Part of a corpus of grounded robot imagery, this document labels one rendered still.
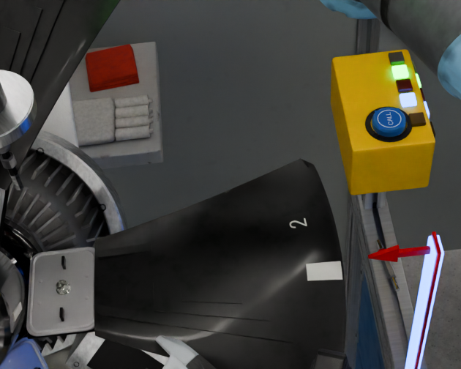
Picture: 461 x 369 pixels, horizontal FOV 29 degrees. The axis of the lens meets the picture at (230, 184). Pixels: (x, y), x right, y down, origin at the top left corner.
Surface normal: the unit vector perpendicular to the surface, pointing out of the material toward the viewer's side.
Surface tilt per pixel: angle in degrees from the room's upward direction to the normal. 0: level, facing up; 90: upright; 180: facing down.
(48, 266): 0
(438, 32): 65
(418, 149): 90
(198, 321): 13
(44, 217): 47
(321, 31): 90
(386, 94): 0
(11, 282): 72
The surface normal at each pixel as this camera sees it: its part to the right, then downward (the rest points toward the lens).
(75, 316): -0.07, -0.61
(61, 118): 0.02, 0.21
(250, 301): 0.00, -0.39
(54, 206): 0.68, -0.56
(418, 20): -0.84, 0.15
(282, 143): 0.08, 0.79
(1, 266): 0.71, -0.69
